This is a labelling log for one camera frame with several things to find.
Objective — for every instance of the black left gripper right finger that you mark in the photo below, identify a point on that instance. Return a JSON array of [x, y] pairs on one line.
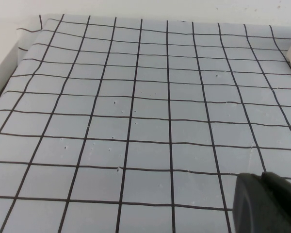
[[288, 206]]

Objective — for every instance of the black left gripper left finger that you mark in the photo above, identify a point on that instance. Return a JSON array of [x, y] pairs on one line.
[[252, 208]]

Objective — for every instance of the blue grid-pattern tablecloth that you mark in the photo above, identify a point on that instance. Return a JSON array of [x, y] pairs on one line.
[[135, 121]]

